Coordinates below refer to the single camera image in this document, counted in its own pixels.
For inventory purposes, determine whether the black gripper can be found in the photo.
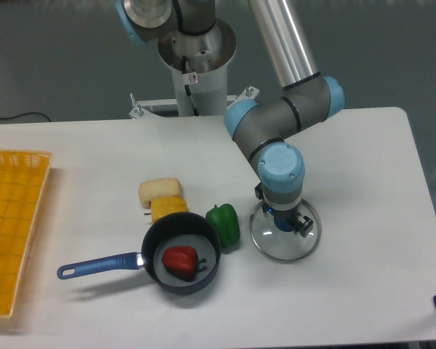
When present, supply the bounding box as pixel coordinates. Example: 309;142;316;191
254;182;314;238

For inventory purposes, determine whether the glass pot lid blue knob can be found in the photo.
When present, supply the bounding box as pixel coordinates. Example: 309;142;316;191
249;198;323;265

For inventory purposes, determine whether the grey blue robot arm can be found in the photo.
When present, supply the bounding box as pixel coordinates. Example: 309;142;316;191
116;1;344;236

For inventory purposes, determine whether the green toy bell pepper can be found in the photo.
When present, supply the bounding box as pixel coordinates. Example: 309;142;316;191
206;203;241;249

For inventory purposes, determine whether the red toy bell pepper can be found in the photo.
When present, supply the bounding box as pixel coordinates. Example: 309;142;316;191
161;246;206;281

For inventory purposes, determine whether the yellow toy corn cob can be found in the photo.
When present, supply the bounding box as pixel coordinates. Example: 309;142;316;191
150;196;189;223

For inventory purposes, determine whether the beige toy bread roll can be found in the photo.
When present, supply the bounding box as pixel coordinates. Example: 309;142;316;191
138;177;183;209

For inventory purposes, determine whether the yellow wicker basket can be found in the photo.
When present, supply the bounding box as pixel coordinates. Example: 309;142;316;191
0;149;52;318

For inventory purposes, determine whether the black saucepan blue handle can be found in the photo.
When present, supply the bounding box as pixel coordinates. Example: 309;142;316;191
57;212;221;295

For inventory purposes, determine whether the black floor cable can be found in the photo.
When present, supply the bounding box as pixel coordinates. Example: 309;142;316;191
0;111;52;122

